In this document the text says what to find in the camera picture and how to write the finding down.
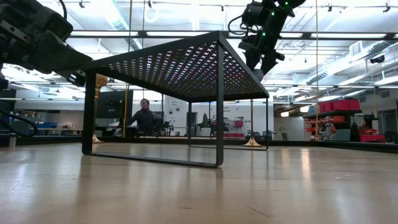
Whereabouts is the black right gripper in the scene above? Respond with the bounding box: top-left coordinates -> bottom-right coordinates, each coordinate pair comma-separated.
238,29 -> 285,77

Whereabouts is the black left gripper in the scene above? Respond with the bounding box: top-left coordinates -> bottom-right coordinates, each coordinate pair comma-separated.
0,0 -> 94,88

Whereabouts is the tall gold candlestick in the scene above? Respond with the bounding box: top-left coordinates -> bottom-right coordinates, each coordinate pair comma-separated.
243,98 -> 264,148

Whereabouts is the black perforated metal shelf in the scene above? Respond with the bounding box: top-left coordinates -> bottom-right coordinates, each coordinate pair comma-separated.
81,30 -> 271,169

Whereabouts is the large black screen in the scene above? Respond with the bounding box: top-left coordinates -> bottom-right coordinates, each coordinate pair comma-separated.
95,90 -> 134,119

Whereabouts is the blue storage bin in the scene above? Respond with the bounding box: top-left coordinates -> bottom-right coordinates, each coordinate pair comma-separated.
34,121 -> 59,129

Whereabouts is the black storage rack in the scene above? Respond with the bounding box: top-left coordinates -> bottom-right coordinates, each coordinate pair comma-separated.
303,108 -> 388,143

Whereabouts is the person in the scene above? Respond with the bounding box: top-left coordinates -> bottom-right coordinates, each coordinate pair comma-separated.
127,98 -> 164,137

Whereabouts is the flat red storage bin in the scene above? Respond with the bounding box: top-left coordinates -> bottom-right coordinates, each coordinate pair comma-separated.
359,133 -> 387,143

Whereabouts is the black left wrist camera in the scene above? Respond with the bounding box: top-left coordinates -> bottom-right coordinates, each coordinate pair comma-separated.
39,6 -> 75,42

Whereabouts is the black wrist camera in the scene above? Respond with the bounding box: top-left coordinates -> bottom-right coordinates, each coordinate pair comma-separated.
39,6 -> 75,42
241,1 -> 266,28

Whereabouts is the black camera cable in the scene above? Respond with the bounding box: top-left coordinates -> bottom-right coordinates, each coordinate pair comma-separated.
58,0 -> 68,20

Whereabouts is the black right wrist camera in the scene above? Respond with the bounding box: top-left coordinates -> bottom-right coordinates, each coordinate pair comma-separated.
241,1 -> 266,28

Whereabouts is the black looping cable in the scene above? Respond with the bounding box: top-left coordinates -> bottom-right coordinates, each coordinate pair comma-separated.
0,109 -> 39,138

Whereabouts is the black overhead frame bar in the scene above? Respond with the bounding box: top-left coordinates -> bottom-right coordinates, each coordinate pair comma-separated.
67,30 -> 398,40

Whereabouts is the black aluminium table frame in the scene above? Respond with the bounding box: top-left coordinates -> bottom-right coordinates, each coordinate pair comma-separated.
0,134 -> 398,154

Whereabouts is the black ceiling camera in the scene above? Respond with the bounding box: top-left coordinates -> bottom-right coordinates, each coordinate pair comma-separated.
369,54 -> 386,65

